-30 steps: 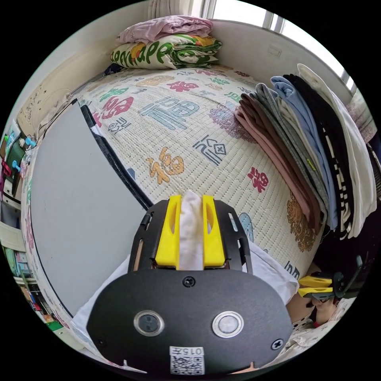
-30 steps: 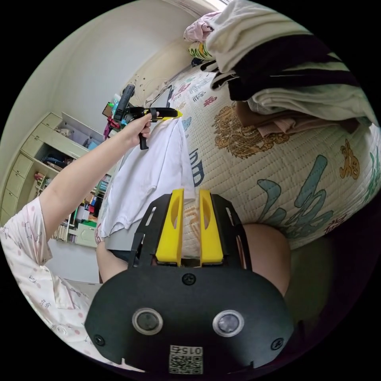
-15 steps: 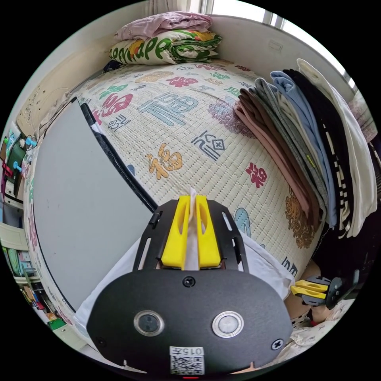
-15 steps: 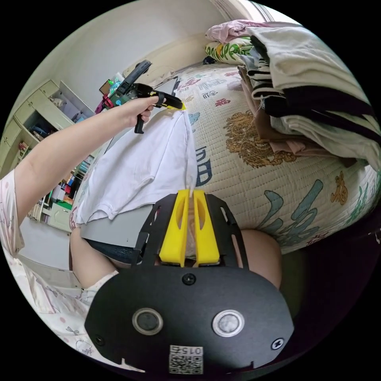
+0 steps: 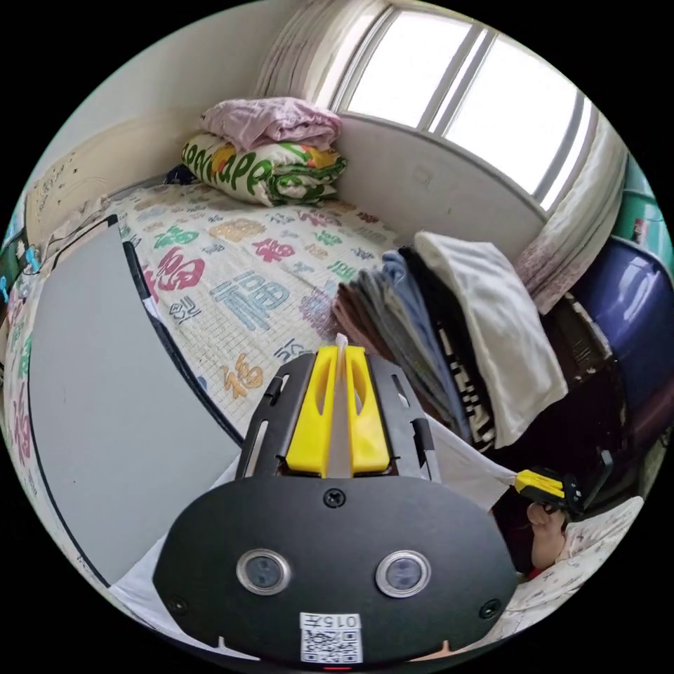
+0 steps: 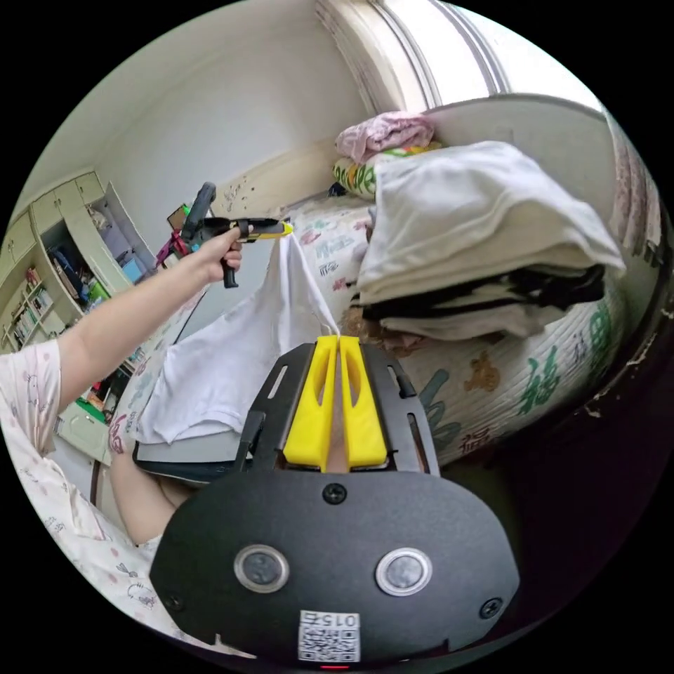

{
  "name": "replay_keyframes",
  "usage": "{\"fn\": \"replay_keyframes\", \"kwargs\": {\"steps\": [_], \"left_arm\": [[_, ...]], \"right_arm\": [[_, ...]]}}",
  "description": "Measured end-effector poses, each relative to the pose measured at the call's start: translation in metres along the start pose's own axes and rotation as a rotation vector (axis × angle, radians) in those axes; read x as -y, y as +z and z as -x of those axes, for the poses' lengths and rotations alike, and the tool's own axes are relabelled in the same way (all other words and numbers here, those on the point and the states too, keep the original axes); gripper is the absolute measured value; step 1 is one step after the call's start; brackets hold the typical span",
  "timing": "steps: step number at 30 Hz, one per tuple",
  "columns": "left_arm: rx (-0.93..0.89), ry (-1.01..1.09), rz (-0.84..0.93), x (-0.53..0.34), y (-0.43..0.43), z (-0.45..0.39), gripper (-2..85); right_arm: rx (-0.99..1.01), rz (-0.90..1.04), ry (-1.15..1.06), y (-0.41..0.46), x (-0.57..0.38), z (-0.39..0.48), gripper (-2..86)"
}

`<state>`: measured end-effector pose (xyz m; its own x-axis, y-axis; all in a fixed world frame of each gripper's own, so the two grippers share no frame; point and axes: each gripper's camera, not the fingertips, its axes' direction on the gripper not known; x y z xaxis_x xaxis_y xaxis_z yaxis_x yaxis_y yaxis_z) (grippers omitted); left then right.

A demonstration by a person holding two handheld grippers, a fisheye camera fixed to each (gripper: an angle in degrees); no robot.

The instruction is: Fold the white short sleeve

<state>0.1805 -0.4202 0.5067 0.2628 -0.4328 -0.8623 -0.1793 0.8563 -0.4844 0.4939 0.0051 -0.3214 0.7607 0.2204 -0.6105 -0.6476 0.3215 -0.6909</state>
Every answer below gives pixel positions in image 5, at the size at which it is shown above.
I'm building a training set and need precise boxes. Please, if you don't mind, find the window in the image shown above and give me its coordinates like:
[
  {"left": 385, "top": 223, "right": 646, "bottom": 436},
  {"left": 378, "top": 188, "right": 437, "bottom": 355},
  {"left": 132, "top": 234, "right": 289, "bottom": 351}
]
[{"left": 336, "top": 4, "right": 595, "bottom": 213}]

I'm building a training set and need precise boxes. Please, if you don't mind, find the person's left hand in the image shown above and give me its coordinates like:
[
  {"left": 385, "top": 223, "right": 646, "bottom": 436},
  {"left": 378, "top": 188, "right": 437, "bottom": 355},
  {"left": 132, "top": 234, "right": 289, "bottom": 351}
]
[{"left": 405, "top": 645, "right": 470, "bottom": 662}]

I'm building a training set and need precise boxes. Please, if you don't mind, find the pile of clothes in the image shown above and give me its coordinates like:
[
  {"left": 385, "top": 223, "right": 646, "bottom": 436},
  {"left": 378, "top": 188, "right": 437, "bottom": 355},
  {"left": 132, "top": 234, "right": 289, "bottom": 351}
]
[{"left": 331, "top": 230, "right": 571, "bottom": 455}]

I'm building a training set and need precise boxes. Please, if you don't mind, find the grey folding board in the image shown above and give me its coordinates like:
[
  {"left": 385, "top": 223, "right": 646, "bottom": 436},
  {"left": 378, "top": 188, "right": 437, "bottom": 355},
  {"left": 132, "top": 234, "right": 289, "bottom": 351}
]
[{"left": 27, "top": 214, "right": 244, "bottom": 588}]

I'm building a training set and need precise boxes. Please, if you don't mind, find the pale patterned curtain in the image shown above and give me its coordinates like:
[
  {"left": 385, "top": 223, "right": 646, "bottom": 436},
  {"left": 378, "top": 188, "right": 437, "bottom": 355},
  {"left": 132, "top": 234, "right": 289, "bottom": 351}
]
[
  {"left": 515, "top": 103, "right": 630, "bottom": 316},
  {"left": 255, "top": 0, "right": 393, "bottom": 112}
]

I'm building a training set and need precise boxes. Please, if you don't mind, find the folded printed quilt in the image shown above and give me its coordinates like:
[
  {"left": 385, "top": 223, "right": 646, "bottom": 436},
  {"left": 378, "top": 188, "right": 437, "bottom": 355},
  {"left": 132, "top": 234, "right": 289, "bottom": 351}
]
[{"left": 181, "top": 131, "right": 350, "bottom": 208}]

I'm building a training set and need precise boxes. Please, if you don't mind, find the bed with printed mat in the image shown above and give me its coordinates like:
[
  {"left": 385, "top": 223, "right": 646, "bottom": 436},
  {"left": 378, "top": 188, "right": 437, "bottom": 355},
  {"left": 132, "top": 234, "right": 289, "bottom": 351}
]
[{"left": 0, "top": 178, "right": 422, "bottom": 580}]

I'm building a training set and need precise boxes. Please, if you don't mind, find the white short sleeve shirt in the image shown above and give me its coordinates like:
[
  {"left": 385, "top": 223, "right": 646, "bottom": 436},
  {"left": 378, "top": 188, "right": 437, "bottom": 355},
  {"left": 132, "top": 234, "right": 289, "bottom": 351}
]
[{"left": 109, "top": 331, "right": 520, "bottom": 633}]

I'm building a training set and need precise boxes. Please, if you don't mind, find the person's right forearm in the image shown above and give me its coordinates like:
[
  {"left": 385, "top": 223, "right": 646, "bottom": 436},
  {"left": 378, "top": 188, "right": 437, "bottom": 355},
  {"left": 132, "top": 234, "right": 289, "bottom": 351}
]
[{"left": 497, "top": 494, "right": 647, "bottom": 641}]

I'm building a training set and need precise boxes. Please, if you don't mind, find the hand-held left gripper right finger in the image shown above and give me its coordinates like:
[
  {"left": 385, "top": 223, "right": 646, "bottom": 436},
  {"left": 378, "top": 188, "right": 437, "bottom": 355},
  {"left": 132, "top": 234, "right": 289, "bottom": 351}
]
[{"left": 345, "top": 346, "right": 391, "bottom": 473}]

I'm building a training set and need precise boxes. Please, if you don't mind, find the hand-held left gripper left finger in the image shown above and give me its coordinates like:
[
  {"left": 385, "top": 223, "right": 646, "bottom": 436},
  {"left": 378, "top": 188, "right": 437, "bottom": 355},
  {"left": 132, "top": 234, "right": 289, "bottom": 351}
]
[{"left": 285, "top": 346, "right": 338, "bottom": 479}]

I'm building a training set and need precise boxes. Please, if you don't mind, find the person's right hand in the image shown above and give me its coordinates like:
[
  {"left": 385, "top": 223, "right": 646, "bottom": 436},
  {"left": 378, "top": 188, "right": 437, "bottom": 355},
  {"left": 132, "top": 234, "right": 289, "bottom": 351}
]
[{"left": 526, "top": 501, "right": 571, "bottom": 571}]

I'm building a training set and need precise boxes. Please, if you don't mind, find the dark blue plastic tub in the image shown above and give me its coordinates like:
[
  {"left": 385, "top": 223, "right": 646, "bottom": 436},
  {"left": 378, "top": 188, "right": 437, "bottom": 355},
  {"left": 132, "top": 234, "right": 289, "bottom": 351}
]
[{"left": 571, "top": 237, "right": 674, "bottom": 464}]

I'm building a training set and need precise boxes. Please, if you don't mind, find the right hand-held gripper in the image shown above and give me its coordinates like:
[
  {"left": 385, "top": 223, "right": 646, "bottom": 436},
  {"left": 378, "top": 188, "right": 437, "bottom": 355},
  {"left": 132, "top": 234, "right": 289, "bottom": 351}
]
[{"left": 515, "top": 465, "right": 586, "bottom": 521}]

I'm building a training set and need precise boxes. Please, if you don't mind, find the folded pink blanket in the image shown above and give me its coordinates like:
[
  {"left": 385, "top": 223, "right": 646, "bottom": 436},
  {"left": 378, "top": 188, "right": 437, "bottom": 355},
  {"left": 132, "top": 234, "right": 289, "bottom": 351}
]
[{"left": 199, "top": 96, "right": 344, "bottom": 154}]

